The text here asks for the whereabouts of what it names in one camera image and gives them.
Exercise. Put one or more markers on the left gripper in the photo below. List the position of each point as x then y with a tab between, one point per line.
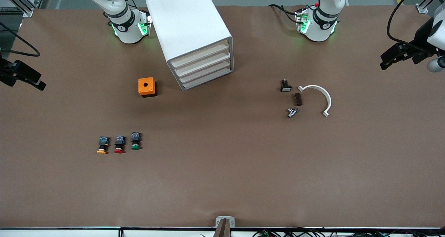
419	39

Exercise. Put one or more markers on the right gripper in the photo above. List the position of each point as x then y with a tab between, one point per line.
4	71

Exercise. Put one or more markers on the green push button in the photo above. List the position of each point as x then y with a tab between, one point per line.
136	141

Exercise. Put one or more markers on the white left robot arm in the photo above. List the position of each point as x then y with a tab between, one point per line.
320	25

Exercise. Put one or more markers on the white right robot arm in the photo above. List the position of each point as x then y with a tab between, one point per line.
128	28

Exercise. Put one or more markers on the yellow push button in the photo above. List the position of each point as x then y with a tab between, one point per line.
102	143

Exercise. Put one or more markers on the red push button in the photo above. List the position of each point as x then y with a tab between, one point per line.
120	143

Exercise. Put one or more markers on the white square push button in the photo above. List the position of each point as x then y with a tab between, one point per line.
285	88

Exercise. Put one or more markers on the white semicircular pipe clamp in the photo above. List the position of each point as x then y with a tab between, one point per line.
328	99

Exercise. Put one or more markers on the dark brown ribbed block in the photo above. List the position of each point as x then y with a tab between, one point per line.
297	99

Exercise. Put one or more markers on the orange box with hole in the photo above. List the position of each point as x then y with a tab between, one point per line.
146	86

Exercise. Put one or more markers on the silver metal bolt with nut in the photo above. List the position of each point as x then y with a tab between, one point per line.
291	112

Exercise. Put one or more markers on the aluminium frame profile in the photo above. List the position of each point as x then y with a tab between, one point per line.
21	2
422	8

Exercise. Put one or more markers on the white table edge rail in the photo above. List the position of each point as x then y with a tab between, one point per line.
69	233

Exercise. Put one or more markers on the grey metal table bracket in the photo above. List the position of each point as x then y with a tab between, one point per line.
219	220

